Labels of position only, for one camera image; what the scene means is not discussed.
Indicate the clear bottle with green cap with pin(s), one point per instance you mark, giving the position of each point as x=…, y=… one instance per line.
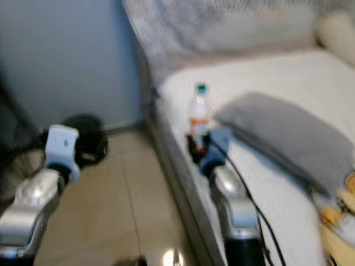
x=200, y=113

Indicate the grey pillow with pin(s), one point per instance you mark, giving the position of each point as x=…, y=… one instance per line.
x=288, y=133

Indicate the yellow cartoon print blanket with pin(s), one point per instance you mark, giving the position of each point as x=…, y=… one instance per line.
x=338, y=238

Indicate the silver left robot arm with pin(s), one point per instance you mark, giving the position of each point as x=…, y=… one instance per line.
x=28, y=216

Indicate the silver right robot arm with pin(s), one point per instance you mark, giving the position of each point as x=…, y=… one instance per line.
x=238, y=213

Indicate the white quilted mattress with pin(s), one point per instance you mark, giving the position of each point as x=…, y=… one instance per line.
x=283, y=77

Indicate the black floor fan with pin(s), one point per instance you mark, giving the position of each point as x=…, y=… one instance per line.
x=91, y=152

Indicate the grey patterned headboard cushion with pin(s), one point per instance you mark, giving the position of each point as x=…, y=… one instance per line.
x=199, y=27

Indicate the dark side table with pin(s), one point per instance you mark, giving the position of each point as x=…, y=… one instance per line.
x=8, y=105

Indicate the cream pillow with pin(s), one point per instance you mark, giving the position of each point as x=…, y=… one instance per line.
x=338, y=36

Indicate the grey bed frame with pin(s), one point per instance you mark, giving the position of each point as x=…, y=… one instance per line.
x=177, y=183

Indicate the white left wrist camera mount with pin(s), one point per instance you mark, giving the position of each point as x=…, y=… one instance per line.
x=62, y=143

